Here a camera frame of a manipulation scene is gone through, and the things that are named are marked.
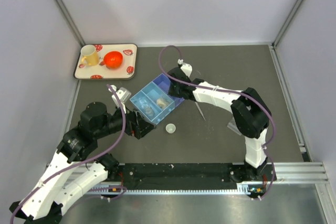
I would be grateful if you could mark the clear test tube rack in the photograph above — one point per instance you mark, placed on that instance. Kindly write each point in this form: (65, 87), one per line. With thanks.
(232, 126)

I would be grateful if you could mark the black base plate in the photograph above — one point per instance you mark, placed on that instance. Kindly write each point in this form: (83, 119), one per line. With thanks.
(186, 176)

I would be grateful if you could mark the small glass bottle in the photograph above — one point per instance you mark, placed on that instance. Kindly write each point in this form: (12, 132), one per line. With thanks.
(149, 111)

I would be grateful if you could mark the yellow mug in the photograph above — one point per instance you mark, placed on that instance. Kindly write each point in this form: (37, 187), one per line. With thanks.
(89, 55)

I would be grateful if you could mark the glass beaker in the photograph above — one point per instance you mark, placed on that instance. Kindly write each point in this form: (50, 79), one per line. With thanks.
(141, 103)

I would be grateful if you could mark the strawberry pattern tray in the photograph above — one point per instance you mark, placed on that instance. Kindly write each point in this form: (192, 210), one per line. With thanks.
(100, 71)

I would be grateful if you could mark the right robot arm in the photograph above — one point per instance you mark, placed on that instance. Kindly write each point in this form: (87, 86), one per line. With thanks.
(250, 113)

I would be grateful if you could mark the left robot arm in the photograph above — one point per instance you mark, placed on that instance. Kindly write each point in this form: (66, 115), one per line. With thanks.
(52, 198)

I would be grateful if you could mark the blue plastic organizer box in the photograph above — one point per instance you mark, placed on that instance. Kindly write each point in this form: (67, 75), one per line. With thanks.
(157, 88)

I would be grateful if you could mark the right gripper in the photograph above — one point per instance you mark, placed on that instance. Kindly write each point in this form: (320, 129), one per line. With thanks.
(172, 92)

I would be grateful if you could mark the orange bowl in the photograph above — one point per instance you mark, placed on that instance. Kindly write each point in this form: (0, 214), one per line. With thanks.
(113, 59)

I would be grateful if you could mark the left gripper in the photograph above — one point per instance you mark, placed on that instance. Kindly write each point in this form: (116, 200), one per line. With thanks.
(136, 125)

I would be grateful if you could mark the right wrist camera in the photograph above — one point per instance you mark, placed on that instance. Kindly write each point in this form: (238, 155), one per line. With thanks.
(185, 67)

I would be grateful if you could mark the white plastic funnel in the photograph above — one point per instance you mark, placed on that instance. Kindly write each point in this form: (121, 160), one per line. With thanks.
(170, 128)

